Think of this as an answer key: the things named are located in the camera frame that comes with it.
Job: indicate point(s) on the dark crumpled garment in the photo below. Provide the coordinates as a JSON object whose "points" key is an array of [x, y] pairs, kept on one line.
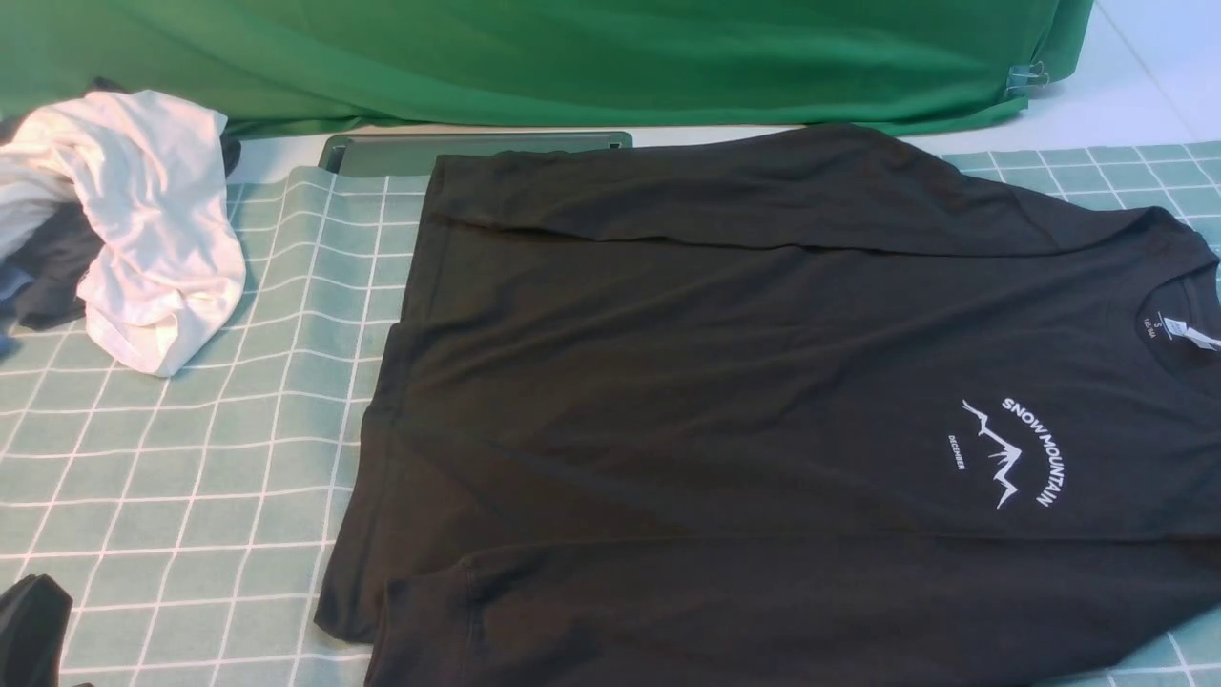
{"points": [[52, 272]]}

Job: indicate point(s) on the metal binder clip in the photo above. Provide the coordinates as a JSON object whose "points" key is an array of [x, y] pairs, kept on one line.
{"points": [[1023, 79]]}

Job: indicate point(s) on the white crumpled garment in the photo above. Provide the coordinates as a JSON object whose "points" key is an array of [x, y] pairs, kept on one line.
{"points": [[153, 229]]}

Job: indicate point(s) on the dark gray long-sleeve top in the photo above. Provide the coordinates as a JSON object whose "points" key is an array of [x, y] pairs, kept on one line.
{"points": [[804, 409]]}

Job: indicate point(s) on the gray-green rectangular tray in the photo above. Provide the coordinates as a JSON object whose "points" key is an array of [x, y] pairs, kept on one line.
{"points": [[374, 155]]}

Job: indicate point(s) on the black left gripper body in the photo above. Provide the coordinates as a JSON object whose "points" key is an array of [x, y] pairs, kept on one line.
{"points": [[35, 613]]}

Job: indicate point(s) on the green backdrop cloth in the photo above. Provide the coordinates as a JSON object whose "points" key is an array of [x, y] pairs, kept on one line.
{"points": [[303, 67]]}

